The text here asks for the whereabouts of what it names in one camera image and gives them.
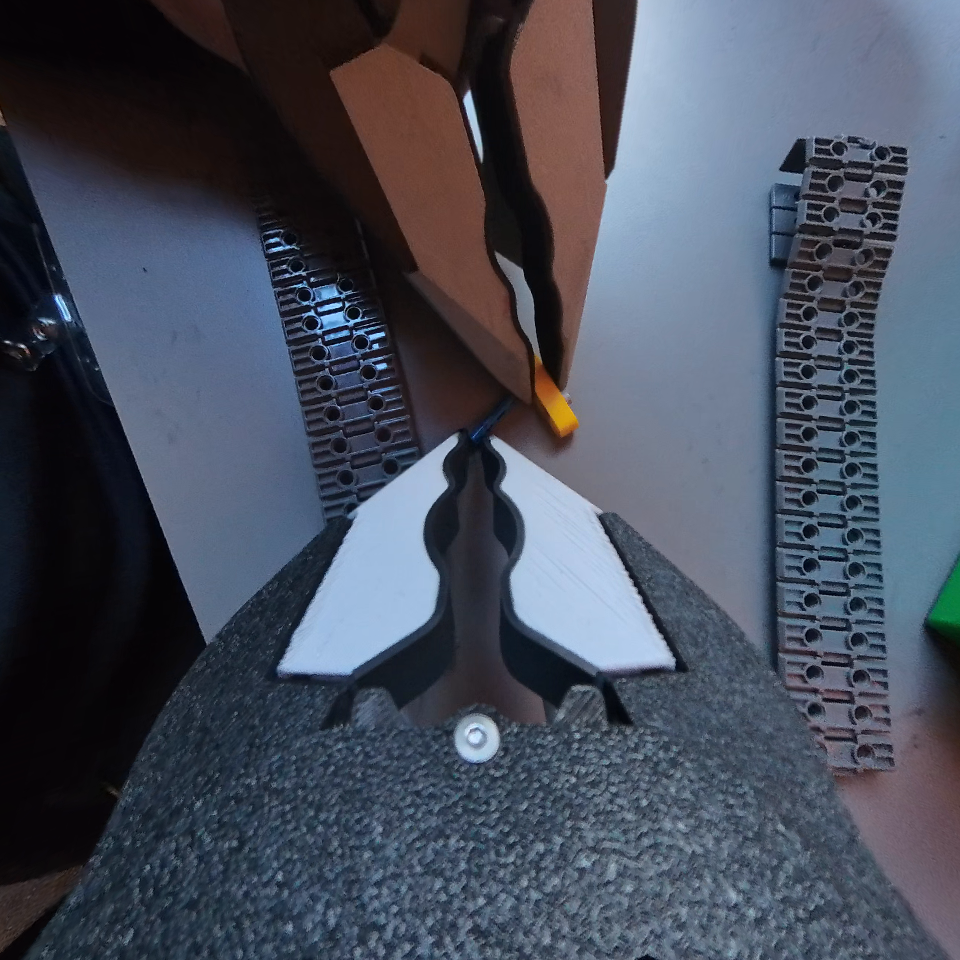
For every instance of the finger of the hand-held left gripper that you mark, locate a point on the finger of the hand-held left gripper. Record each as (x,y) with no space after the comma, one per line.
(420,172)
(570,150)

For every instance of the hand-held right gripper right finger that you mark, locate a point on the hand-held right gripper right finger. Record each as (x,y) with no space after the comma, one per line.
(585,592)

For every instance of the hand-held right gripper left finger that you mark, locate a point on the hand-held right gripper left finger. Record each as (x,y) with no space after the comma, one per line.
(367,585)

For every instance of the long yellow perforated beam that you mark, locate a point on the long yellow perforated beam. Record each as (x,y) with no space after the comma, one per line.
(559,412)

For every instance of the small blue connector pin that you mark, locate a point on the small blue connector pin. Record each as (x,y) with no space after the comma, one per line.
(491,424)

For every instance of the green plastic bin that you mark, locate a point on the green plastic bin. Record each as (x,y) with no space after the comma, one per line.
(949,600)

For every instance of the flat grey track strip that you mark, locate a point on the flat grey track strip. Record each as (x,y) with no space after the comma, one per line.
(345,375)

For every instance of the grey track strip right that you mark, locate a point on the grey track strip right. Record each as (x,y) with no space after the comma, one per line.
(832,450)

